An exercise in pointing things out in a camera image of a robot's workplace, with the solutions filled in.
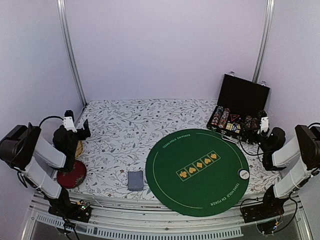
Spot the white dealer button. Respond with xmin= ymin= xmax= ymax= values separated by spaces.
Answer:
xmin=238 ymin=168 xmax=250 ymax=180

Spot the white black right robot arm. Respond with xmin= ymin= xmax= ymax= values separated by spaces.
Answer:
xmin=240 ymin=114 xmax=320 ymax=223

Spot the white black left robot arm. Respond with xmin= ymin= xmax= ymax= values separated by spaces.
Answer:
xmin=0 ymin=116 xmax=92 ymax=223

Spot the woven bamboo basket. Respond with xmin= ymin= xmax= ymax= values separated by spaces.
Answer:
xmin=74 ymin=140 xmax=84 ymax=159

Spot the floral white table cloth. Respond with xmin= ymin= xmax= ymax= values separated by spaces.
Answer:
xmin=48 ymin=99 xmax=281 ymax=201

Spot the red floral round cushion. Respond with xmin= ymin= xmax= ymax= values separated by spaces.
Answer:
xmin=56 ymin=160 xmax=87 ymax=189

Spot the blue playing card deck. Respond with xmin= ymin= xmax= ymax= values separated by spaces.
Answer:
xmin=127 ymin=170 xmax=144 ymax=192

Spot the round green poker mat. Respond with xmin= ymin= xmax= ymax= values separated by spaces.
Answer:
xmin=145 ymin=129 xmax=250 ymax=217

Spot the black poker chip case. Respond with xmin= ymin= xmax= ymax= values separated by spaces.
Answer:
xmin=206 ymin=74 xmax=270 ymax=144

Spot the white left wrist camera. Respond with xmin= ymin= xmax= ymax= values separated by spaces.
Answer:
xmin=63 ymin=110 xmax=77 ymax=133

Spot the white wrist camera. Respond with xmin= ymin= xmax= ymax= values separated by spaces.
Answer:
xmin=63 ymin=110 xmax=77 ymax=133
xmin=258 ymin=110 xmax=269 ymax=134

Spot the left aluminium frame post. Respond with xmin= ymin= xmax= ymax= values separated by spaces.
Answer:
xmin=56 ymin=0 xmax=88 ymax=107

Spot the aluminium frame post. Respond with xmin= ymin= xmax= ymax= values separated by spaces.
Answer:
xmin=252 ymin=0 xmax=275 ymax=83
xmin=56 ymin=0 xmax=88 ymax=107

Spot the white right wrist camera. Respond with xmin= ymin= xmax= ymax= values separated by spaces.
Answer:
xmin=258 ymin=110 xmax=269 ymax=134

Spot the right aluminium frame post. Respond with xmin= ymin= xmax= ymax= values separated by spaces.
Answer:
xmin=252 ymin=0 xmax=275 ymax=83

